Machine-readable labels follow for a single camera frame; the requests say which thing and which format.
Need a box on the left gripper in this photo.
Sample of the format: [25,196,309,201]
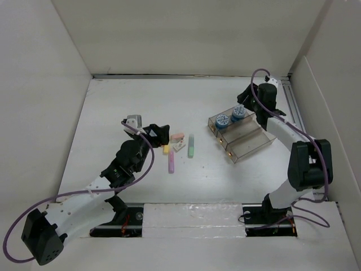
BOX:
[129,124,168,173]

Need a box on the yellow highlighter pen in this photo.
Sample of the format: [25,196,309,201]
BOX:
[162,145,170,155]

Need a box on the blue round jar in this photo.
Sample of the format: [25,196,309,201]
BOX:
[231,104,246,123]
[215,114,230,129]

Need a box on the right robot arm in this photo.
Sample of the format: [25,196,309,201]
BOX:
[208,77,333,222]

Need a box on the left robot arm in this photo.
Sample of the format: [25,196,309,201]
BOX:
[21,120,170,265]

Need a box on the pink mini stapler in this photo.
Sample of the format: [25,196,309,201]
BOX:
[170,133,184,142]

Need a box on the white staples box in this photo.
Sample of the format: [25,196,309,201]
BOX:
[173,140,186,152]

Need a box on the clear three-drawer organizer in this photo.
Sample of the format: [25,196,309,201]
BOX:
[208,107,276,164]

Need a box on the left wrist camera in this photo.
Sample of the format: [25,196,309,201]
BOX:
[122,115,145,134]

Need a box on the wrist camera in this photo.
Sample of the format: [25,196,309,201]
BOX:
[122,115,145,134]
[265,76,279,88]

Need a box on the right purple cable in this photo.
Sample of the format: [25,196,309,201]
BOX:
[250,68,331,231]

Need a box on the purple cable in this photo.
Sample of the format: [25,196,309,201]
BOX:
[250,68,331,231]
[1,121,155,263]

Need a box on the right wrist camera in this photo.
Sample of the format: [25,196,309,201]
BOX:
[265,76,279,88]

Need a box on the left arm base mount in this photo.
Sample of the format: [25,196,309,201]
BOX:
[89,195,144,238]

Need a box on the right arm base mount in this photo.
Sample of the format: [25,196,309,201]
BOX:
[238,204,297,237]

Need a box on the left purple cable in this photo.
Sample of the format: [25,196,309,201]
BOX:
[1,121,155,263]

